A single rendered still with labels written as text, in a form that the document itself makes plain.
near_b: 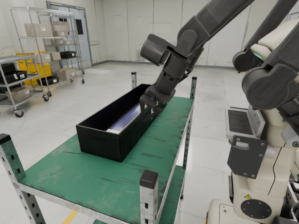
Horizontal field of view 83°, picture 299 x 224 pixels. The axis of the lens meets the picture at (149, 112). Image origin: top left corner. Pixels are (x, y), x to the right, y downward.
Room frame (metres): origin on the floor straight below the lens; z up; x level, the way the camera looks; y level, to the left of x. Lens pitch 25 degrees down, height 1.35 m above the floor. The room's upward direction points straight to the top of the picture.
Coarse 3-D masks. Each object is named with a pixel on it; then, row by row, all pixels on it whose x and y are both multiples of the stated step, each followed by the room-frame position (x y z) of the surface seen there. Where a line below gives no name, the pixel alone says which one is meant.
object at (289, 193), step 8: (232, 184) 0.56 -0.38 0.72; (288, 184) 0.51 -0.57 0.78; (232, 192) 0.54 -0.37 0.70; (288, 192) 0.48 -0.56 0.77; (232, 200) 0.51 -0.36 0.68; (288, 200) 0.46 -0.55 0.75; (296, 200) 0.43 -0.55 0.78; (288, 208) 0.44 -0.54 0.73; (280, 216) 0.46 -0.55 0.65; (288, 216) 0.42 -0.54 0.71
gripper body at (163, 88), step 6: (162, 72) 0.45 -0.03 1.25; (162, 78) 0.45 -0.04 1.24; (168, 78) 0.44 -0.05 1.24; (174, 78) 0.44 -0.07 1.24; (156, 84) 0.46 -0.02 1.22; (162, 84) 0.45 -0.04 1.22; (168, 84) 0.44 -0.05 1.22; (174, 84) 0.45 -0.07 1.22; (150, 90) 0.44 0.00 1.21; (156, 90) 0.45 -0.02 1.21; (162, 90) 0.45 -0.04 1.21; (168, 90) 0.45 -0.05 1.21; (174, 90) 0.51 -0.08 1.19; (156, 96) 0.43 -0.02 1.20; (162, 96) 0.43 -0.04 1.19; (168, 96) 0.45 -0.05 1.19; (162, 102) 0.42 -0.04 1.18
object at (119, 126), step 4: (136, 108) 0.80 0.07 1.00; (128, 112) 0.75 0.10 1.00; (132, 112) 0.75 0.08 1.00; (136, 112) 0.75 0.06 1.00; (124, 116) 0.71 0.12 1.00; (128, 116) 0.71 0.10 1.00; (132, 116) 0.71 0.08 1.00; (120, 120) 0.67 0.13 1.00; (124, 120) 0.67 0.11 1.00; (128, 120) 0.67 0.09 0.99; (116, 124) 0.63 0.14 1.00; (120, 124) 0.63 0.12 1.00; (124, 124) 0.63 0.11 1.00; (112, 128) 0.60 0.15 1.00; (116, 128) 0.60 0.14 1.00; (120, 128) 0.60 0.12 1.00; (116, 132) 0.57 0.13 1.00
